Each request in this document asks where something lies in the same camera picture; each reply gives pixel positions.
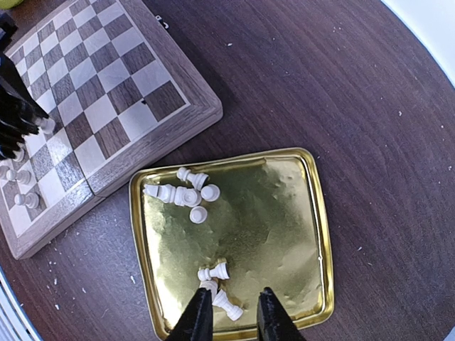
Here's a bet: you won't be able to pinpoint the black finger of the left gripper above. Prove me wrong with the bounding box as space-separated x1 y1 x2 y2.
1 53 50 160

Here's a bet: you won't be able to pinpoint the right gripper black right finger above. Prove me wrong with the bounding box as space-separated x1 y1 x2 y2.
257 287 304 340

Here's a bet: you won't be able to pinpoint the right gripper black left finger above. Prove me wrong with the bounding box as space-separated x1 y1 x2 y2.
166 288 213 341

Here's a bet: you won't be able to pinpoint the white chess pawn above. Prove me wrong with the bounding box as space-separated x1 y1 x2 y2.
36 118 56 135
6 169 31 185
14 193 40 209

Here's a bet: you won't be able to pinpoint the pile of white chess pieces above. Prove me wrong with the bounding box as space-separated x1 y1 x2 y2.
197 259 243 321

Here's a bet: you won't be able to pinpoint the gold metal tray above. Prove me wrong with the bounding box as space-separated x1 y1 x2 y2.
129 148 335 340

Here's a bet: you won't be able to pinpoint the wooden chessboard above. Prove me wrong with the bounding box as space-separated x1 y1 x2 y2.
1 1 223 259

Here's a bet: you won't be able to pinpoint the pile of white pawns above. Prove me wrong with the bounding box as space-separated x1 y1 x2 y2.
142 167 221 224

